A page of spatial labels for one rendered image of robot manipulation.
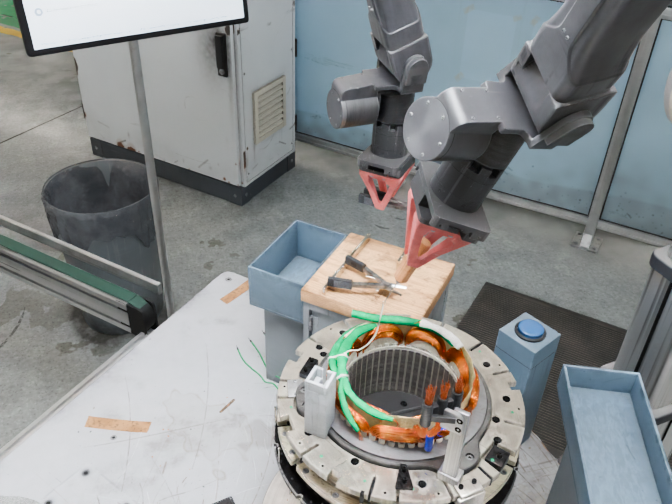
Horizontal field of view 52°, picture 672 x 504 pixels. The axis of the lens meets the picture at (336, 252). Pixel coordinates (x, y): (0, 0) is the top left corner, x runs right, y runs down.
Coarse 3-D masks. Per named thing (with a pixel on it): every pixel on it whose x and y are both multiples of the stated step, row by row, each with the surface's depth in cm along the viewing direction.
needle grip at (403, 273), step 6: (426, 240) 75; (420, 246) 75; (426, 246) 75; (420, 252) 75; (402, 264) 77; (396, 270) 78; (402, 270) 77; (408, 270) 77; (414, 270) 77; (396, 276) 78; (402, 276) 77; (408, 276) 77; (402, 282) 78
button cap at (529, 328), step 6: (522, 324) 109; (528, 324) 109; (534, 324) 109; (540, 324) 109; (522, 330) 108; (528, 330) 107; (534, 330) 107; (540, 330) 108; (528, 336) 107; (534, 336) 107; (540, 336) 107
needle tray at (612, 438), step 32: (576, 384) 100; (608, 384) 99; (640, 384) 96; (576, 416) 96; (608, 416) 96; (640, 416) 95; (576, 448) 88; (608, 448) 92; (640, 448) 92; (576, 480) 86; (608, 480) 88; (640, 480) 88
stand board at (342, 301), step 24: (360, 240) 122; (336, 264) 116; (384, 264) 117; (432, 264) 117; (312, 288) 111; (336, 288) 111; (360, 288) 111; (408, 288) 112; (432, 288) 112; (336, 312) 110; (384, 312) 107; (408, 312) 107
